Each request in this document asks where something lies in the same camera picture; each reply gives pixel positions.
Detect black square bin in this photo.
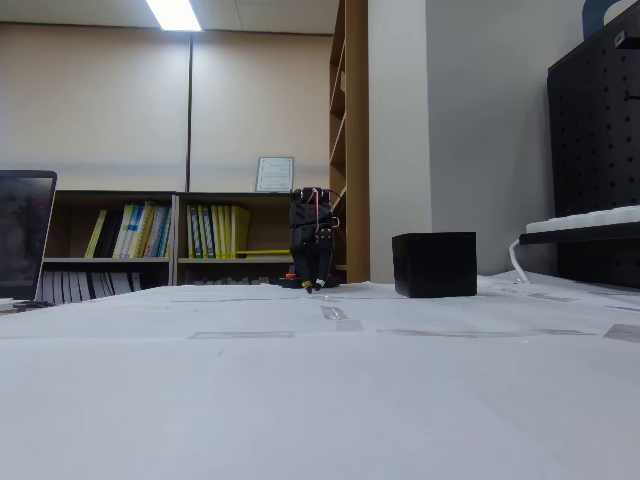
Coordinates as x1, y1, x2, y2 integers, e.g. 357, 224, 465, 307
391, 231, 478, 300

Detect framed white notice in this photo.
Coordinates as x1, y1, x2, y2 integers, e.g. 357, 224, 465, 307
256, 156, 295, 194

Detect wide yellow binder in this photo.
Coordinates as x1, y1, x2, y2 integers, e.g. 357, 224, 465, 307
230, 204, 253, 260

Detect plain yellow binder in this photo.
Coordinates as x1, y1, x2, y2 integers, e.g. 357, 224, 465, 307
219, 204, 234, 260
209, 204, 222, 260

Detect low wooden bookshelf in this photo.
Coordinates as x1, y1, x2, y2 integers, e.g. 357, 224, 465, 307
172, 191, 297, 287
42, 189, 179, 305

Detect yellow binder white label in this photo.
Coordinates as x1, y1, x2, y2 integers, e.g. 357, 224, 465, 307
198, 204, 212, 260
186, 204, 201, 260

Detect tall wooden shelf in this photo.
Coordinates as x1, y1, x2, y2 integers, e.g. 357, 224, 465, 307
328, 0, 371, 284

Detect white paper table cover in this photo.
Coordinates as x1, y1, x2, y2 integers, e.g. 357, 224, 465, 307
0, 282, 640, 480

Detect pale green spine book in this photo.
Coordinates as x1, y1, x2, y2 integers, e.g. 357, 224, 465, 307
154, 205, 174, 260

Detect blue white spine book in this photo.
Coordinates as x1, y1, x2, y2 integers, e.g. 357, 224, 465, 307
142, 204, 161, 260

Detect white yellow spine book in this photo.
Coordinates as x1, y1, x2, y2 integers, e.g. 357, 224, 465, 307
112, 203, 136, 260

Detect black binder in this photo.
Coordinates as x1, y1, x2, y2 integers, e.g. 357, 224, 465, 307
94, 209, 125, 260

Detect slim yellow book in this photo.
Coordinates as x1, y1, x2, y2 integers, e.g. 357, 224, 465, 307
83, 208, 109, 260

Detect ceiling light panel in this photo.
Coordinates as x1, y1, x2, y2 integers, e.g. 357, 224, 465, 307
144, 0, 204, 33

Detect white power strip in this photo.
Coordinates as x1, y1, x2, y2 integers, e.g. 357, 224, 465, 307
524, 203, 640, 235

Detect laptop with dark screen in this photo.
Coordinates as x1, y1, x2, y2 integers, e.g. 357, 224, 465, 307
0, 169, 59, 303

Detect black pegboard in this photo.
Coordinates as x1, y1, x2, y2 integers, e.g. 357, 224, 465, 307
546, 4, 640, 290

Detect dark blue rounded object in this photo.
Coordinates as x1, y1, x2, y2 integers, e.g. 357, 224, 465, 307
582, 0, 621, 41

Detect red white servo cable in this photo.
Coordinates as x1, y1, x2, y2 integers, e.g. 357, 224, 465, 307
308, 187, 345, 234

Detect black vertical wall conduit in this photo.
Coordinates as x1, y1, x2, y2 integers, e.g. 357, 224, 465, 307
186, 31, 195, 194

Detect white power cable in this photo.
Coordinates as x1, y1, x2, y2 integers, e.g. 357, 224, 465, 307
508, 238, 531, 284

